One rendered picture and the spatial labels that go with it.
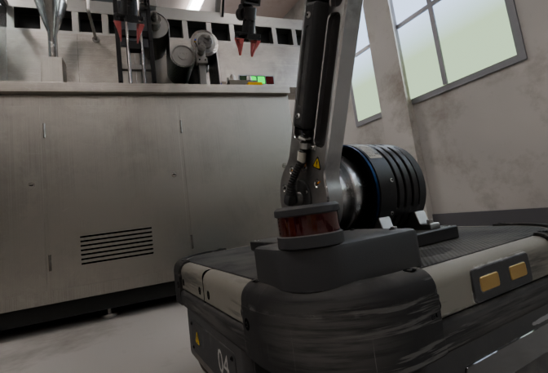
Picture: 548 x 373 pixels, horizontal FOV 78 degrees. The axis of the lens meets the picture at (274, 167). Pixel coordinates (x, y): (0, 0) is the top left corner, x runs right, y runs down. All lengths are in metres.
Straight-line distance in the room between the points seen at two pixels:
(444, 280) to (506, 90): 2.53
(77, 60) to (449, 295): 2.12
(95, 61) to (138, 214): 1.09
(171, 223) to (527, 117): 2.32
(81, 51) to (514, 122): 2.76
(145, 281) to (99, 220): 0.29
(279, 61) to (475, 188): 1.74
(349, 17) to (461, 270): 0.33
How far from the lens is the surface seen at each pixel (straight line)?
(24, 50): 2.32
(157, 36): 1.96
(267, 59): 2.42
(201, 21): 2.43
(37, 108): 1.55
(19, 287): 1.50
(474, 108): 2.98
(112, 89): 1.51
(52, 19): 2.08
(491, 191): 2.93
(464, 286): 0.44
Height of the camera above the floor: 0.32
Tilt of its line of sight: 7 degrees up
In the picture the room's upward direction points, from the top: 7 degrees counter-clockwise
